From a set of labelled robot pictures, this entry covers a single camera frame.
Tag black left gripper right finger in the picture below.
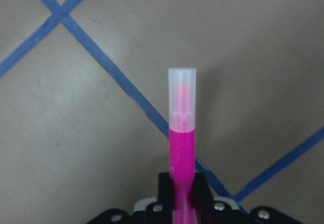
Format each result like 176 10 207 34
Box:
190 173 214 224

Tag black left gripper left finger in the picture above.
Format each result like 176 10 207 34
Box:
145 172 174 223

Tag pink highlighter pen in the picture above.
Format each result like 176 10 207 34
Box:
168 68 196 223

